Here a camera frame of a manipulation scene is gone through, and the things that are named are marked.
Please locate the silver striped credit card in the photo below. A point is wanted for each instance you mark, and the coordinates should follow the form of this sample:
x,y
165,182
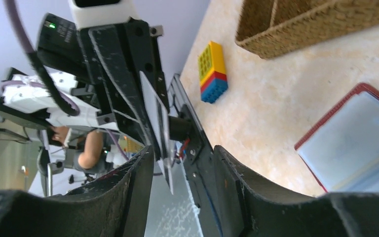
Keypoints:
x,y
159,119

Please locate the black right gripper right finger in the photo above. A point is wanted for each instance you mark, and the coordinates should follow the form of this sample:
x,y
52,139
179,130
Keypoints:
x,y
251,205

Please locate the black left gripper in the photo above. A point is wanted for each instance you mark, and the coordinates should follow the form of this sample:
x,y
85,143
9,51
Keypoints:
x,y
115,53

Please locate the brown woven divided tray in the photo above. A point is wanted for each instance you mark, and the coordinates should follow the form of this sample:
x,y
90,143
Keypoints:
x,y
272,28

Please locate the seated person in background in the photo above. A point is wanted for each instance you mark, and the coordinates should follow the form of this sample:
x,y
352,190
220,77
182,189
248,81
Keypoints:
x,y
89,156

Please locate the yellow red blue toy block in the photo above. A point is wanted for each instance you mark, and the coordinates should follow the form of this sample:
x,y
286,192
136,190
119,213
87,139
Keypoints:
x,y
212,73

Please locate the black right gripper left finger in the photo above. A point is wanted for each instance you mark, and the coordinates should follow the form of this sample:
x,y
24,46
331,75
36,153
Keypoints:
x,y
114,205

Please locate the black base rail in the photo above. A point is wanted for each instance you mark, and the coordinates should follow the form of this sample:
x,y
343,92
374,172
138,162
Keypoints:
x,y
197,164

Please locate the red leather card holder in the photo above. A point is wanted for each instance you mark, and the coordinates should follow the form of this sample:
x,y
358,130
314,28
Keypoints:
x,y
342,149

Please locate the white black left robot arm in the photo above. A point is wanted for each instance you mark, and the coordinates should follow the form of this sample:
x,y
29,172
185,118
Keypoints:
x,y
57,98

